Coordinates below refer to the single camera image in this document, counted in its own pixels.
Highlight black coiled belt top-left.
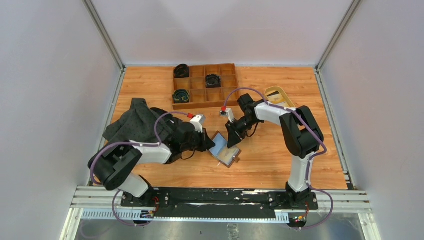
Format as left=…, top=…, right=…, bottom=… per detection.
left=173, top=63, right=190, bottom=79

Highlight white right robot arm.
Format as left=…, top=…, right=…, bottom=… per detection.
left=219, top=94, right=327, bottom=209

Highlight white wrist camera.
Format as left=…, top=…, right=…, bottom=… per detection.
left=189, top=114, right=206, bottom=133
left=219, top=106, right=235, bottom=123

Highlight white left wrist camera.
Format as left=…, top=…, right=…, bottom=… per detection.
left=189, top=114, right=206, bottom=133

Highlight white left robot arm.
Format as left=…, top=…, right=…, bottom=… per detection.
left=87, top=121, right=216, bottom=207

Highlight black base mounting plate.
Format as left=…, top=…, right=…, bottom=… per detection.
left=119, top=187, right=319, bottom=219

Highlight wooden compartment tray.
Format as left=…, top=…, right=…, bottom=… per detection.
left=171, top=63, right=239, bottom=110

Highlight yellow oval card tray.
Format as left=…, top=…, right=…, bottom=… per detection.
left=264, top=86, right=296, bottom=108

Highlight black-green coiled belt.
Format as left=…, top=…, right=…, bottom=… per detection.
left=172, top=89, right=190, bottom=104

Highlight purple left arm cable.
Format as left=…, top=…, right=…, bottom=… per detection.
left=90, top=111, right=195, bottom=186

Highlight credit cards in tray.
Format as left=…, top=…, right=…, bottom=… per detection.
left=266, top=91, right=290, bottom=107

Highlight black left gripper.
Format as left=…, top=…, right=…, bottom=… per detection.
left=181, top=127, right=215, bottom=152

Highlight brown leather card holder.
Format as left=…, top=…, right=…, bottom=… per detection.
left=208, top=131, right=242, bottom=168

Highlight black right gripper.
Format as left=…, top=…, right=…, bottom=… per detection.
left=225, top=115, right=258, bottom=149

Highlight black coiled belt middle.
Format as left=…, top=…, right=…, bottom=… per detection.
left=205, top=74, right=221, bottom=89

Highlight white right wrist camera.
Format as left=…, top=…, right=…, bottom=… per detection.
left=219, top=106, right=235, bottom=123

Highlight dark grey dotted cloth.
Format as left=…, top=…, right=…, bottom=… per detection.
left=102, top=98, right=166, bottom=144

